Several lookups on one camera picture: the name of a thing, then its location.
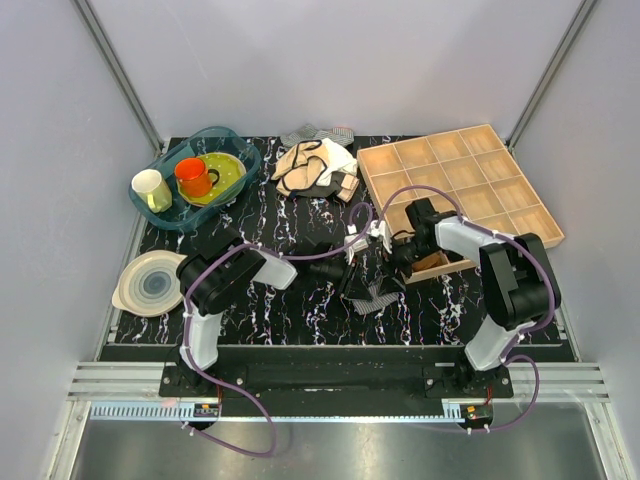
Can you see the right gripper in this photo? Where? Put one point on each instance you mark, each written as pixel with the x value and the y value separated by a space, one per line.
pixel 395 263

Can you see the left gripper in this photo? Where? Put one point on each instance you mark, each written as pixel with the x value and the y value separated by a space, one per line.
pixel 352 286

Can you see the grey striped boxer underwear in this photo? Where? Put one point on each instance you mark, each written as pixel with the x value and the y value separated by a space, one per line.
pixel 379 299

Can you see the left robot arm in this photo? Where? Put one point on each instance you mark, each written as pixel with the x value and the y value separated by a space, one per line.
pixel 219 275

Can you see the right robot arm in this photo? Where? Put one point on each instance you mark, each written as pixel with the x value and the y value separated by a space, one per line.
pixel 521 293

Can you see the rolled tan underwear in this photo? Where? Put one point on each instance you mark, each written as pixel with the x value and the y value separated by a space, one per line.
pixel 431 261

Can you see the dark grey underwear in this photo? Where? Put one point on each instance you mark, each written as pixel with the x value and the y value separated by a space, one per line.
pixel 342 186

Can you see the beige underwear black trim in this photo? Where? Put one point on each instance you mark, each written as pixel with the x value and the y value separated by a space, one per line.
pixel 300 168

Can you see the black marble pattern mat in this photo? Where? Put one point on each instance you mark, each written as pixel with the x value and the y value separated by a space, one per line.
pixel 445 310

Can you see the wooden compartment tray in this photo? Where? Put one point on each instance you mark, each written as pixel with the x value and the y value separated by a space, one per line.
pixel 471 165

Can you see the white cloth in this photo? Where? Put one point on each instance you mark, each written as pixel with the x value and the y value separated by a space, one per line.
pixel 339 159

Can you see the grey patterned cloth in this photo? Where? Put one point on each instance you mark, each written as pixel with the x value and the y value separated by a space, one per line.
pixel 341 135

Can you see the yellow-green dotted plate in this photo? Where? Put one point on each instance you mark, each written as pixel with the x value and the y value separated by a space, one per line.
pixel 230 184

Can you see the teal plastic basket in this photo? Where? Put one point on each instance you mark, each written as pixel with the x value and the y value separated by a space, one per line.
pixel 182 216

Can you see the orange mug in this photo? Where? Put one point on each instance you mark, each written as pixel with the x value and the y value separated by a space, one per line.
pixel 194 177

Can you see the cream yellow mug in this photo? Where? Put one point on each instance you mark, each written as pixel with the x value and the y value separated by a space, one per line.
pixel 150 186

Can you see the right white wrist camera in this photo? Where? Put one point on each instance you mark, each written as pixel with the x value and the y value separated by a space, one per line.
pixel 379 230

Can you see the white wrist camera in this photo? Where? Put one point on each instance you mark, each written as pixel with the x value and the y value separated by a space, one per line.
pixel 355 242
pixel 379 230

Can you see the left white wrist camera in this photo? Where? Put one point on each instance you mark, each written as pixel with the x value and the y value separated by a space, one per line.
pixel 355 242

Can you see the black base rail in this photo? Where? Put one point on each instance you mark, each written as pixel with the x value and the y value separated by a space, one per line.
pixel 337 382

